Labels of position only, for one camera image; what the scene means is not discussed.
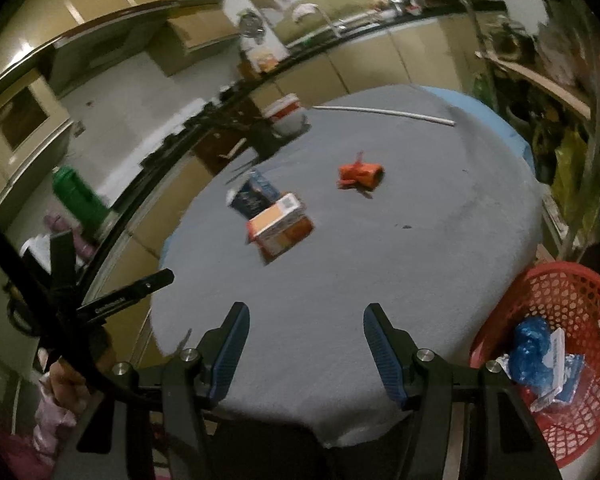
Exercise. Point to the metal faucet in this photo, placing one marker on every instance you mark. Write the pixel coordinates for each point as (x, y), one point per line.
(332, 17)

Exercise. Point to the metal storage rack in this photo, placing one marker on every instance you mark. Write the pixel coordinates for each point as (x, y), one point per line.
(587, 200)

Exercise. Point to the orange white box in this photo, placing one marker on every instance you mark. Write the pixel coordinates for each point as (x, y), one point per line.
(280, 227)

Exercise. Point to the yellow plastic bag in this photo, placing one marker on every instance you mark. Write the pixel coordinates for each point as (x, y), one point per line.
(570, 165)

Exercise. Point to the blue white packet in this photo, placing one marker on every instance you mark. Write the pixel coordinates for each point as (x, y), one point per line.
(572, 372)

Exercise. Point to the red plastic basket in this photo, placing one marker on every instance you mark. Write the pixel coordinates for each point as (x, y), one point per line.
(555, 290)

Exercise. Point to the black gas stove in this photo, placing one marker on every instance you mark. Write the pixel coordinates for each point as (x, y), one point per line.
(190, 125)

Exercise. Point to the white bowl red print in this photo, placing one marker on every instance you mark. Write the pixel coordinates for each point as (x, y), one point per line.
(292, 122)

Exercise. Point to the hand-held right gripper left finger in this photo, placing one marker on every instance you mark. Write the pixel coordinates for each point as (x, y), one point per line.
(230, 355)

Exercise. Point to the clear plastic packet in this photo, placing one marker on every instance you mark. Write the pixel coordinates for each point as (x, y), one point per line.
(555, 355)

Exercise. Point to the purple bottle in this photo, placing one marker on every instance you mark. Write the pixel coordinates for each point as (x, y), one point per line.
(55, 221)

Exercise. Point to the light blue tablecloth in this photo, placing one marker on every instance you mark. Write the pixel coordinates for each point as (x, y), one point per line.
(480, 107)

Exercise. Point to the pink clothing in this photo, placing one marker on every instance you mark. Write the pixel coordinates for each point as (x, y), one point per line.
(50, 430)

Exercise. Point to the white plastic appliance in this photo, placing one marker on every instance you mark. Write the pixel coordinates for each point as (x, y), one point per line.
(37, 246)

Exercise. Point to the range hood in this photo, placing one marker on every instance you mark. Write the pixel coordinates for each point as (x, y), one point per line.
(105, 60)

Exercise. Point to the black chopstick holder cup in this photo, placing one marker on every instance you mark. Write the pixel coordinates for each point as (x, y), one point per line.
(266, 142)

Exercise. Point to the small beige wall cabinet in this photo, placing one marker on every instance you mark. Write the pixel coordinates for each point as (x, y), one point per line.
(200, 25)

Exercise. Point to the blue white carton box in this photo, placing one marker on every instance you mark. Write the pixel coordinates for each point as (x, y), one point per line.
(252, 197)

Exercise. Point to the white bowl red rim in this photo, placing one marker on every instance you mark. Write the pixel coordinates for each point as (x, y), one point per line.
(282, 105)

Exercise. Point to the blue plastic bag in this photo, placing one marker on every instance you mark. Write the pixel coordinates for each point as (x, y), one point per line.
(525, 365)
(532, 332)

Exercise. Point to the orange packet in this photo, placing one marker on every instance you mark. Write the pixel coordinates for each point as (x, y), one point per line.
(267, 60)

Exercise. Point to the orange plastic bag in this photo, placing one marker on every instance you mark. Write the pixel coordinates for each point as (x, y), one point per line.
(362, 172)

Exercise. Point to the knife block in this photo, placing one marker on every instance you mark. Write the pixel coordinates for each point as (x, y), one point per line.
(245, 67)

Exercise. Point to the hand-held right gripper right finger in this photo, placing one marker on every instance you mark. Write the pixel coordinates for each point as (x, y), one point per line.
(382, 355)

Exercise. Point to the green thermos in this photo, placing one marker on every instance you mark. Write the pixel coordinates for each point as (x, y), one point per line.
(77, 200)

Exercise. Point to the built-in brown oven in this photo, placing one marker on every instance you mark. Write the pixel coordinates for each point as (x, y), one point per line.
(220, 150)

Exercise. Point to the person's left hand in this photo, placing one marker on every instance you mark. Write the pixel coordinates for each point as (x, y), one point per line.
(65, 385)

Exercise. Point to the white cloth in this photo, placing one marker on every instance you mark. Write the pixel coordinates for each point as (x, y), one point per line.
(305, 11)

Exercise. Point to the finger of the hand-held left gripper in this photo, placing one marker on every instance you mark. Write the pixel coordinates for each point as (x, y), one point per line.
(125, 296)
(62, 265)

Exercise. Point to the thin white rod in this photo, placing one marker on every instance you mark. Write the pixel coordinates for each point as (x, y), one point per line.
(385, 112)

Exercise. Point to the hanging metal strainer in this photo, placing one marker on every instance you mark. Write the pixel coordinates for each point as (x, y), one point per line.
(250, 25)

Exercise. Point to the wooden shelf board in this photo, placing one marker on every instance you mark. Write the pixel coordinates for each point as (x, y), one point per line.
(540, 80)

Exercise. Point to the grey tablecloth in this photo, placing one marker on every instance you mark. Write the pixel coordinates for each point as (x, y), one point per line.
(380, 240)

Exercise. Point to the pink plastic bag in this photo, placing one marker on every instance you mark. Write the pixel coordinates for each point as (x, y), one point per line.
(565, 60)

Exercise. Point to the glass door cabinet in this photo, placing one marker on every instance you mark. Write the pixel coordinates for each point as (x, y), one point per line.
(20, 125)

